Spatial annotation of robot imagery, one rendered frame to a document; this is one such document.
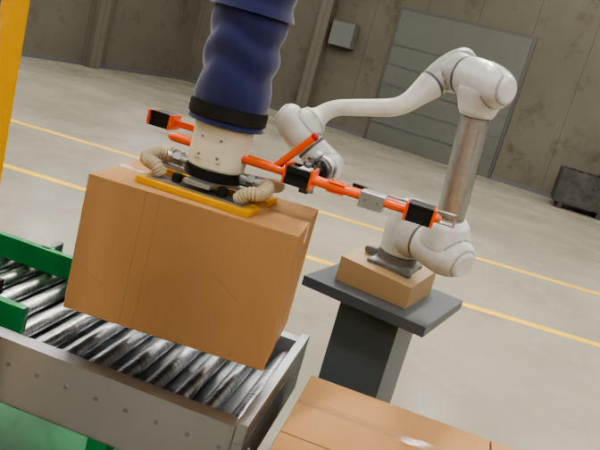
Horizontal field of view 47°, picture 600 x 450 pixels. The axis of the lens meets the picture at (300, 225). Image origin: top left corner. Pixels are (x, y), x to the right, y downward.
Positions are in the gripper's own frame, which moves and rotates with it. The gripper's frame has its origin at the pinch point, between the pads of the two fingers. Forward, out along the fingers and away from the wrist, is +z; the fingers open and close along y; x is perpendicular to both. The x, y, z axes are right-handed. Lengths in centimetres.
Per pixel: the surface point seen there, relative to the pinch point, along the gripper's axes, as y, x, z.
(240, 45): -30.3, 23.7, 10.6
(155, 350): 66, 31, 1
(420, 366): 119, -57, -196
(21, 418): 121, 82, -18
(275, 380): 60, -9, 5
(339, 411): 66, -29, -4
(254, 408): 60, -8, 24
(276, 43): -33.3, 16.4, 3.3
